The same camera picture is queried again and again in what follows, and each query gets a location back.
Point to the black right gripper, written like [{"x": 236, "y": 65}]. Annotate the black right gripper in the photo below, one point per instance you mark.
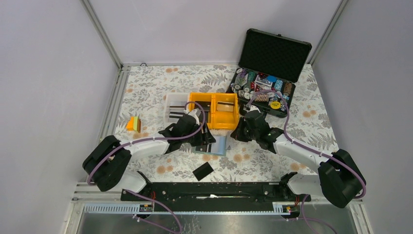
[{"x": 237, "y": 134}]

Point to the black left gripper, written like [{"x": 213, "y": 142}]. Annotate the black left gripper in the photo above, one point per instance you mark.
[{"x": 208, "y": 138}]

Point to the yellow double storage bin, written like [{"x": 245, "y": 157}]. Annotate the yellow double storage bin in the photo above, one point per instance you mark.
[{"x": 219, "y": 120}]

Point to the black credit card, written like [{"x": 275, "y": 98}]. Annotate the black credit card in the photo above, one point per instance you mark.
[{"x": 203, "y": 171}]

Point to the white storage bin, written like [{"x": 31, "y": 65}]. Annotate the white storage bin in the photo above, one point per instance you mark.
[{"x": 173, "y": 97}]

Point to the dark grey credit card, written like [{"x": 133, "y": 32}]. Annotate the dark grey credit card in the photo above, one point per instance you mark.
[{"x": 201, "y": 149}]

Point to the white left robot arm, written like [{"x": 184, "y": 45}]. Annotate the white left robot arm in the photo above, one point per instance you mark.
[{"x": 106, "y": 166}]

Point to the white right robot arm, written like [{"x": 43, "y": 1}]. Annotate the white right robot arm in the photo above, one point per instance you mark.
[{"x": 336, "y": 176}]

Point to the card in yellow bin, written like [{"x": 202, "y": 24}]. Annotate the card in yellow bin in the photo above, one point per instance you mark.
[{"x": 225, "y": 106}]

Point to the dark card in bin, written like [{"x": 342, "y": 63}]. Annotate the dark card in bin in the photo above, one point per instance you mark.
[{"x": 206, "y": 106}]

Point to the orange poker chip stack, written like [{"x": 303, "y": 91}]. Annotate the orange poker chip stack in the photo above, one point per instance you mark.
[{"x": 261, "y": 98}]

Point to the yellow big blind chip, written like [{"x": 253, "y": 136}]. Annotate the yellow big blind chip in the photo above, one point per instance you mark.
[{"x": 275, "y": 105}]

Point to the black poker chip case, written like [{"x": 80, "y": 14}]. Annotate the black poker chip case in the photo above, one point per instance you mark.
[{"x": 269, "y": 64}]

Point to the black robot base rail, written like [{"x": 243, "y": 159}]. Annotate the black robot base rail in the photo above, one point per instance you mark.
[{"x": 217, "y": 196}]

